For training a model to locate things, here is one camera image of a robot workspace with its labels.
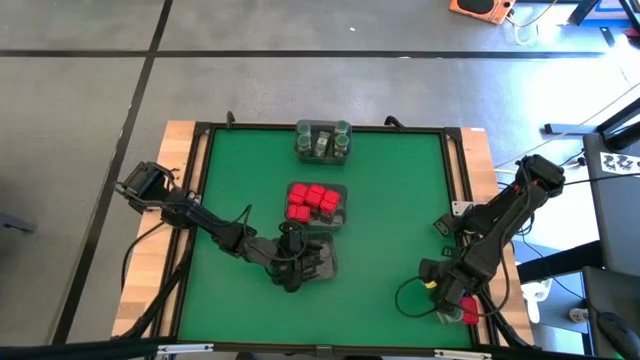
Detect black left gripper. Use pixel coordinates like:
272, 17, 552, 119
256, 222, 334, 295

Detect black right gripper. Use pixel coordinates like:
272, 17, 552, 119
417, 256, 485, 312

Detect translucent grey plastic bin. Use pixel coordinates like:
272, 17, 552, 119
279, 232, 339, 282
293, 118, 354, 166
283, 180, 350, 231

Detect red and green parts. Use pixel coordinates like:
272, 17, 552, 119
459, 296, 481, 326

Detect black diagonal rig strut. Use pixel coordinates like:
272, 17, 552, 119
474, 294, 531, 349
117, 239, 194, 341

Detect white handheld device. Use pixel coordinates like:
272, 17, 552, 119
519, 277, 554, 324

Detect black floor beam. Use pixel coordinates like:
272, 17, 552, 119
594, 97, 640, 151
514, 239, 604, 284

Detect green table mat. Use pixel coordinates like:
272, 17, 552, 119
177, 127, 474, 350

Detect dark office desk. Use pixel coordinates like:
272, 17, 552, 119
582, 264, 640, 360

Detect black computer mouse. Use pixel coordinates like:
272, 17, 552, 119
597, 310, 640, 360

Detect grey desk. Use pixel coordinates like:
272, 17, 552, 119
582, 132, 640, 279

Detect white marker paper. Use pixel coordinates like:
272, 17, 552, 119
599, 151, 640, 176

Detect black rig crossbar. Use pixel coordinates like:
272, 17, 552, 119
0, 337, 176, 360

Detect orange plastic case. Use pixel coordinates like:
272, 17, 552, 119
448, 0, 517, 25

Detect dark floor object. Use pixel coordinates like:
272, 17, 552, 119
0, 213, 37, 235

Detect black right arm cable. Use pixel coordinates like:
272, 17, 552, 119
394, 274, 451, 320

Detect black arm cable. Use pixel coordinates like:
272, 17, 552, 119
394, 274, 451, 320
119, 219, 166, 294

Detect silver aluminium bracket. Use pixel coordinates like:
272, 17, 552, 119
155, 342, 215, 357
433, 348, 494, 360

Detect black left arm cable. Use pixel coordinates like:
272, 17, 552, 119
119, 219, 166, 294

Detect white floor cable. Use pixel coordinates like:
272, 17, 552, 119
504, 0, 561, 46

